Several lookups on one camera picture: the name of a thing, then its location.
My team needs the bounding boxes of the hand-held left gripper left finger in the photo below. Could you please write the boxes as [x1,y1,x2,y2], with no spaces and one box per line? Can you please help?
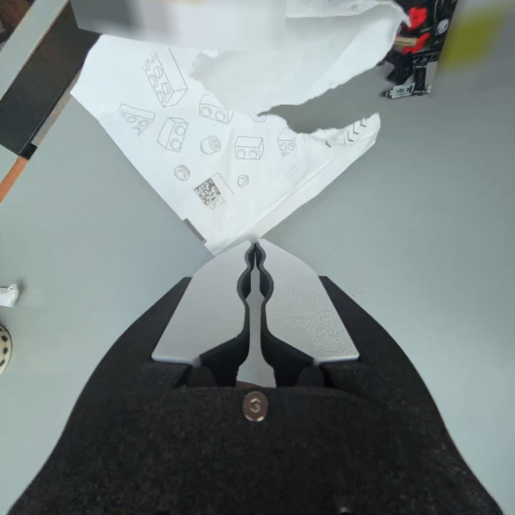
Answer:
[152,241,258,388]

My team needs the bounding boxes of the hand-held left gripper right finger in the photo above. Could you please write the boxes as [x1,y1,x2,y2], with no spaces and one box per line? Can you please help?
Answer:
[250,239,360,388]

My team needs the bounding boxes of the white brick-print paper bag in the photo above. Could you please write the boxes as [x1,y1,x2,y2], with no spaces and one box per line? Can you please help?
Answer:
[70,0,407,256]

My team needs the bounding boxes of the grey desk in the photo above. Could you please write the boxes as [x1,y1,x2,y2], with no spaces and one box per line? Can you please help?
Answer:
[0,0,515,515]

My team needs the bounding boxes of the spotted round object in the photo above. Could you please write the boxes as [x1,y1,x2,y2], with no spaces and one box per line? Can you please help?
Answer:
[0,324,13,376]

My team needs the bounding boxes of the dark grey box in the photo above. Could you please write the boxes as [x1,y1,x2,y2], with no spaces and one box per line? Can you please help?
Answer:
[0,0,101,158]

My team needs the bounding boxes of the black toy box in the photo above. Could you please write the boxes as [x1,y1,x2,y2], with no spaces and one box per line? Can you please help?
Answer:
[380,0,459,99]

